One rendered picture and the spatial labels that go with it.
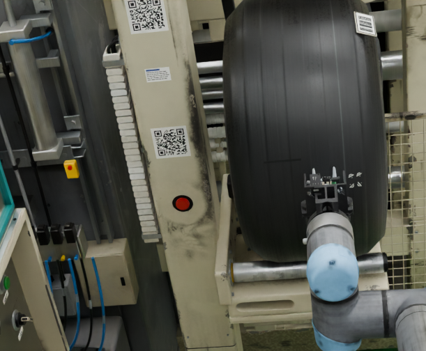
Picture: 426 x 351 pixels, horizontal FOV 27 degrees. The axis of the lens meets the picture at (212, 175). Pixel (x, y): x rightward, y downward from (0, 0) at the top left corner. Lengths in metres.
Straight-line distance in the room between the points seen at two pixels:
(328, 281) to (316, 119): 0.41
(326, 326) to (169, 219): 0.67
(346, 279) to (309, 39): 0.55
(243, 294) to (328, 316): 0.61
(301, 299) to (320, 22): 0.62
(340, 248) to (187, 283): 0.80
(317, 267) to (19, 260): 0.65
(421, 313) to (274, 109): 0.51
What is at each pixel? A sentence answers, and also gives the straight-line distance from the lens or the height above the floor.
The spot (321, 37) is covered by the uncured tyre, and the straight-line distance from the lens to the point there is 1.68.
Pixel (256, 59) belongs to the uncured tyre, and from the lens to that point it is 1.67.
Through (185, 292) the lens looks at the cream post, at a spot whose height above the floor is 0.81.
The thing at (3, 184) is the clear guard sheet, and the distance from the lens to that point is 1.63.
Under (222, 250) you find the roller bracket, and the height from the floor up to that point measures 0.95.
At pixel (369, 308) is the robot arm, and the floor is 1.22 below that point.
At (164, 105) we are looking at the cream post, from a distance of 1.80.
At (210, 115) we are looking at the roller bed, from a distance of 2.28.
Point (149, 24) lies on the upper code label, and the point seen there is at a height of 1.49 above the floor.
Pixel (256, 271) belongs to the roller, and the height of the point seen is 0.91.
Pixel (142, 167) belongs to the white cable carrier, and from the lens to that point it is 1.91.
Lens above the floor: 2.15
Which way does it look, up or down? 33 degrees down
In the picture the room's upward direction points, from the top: 9 degrees counter-clockwise
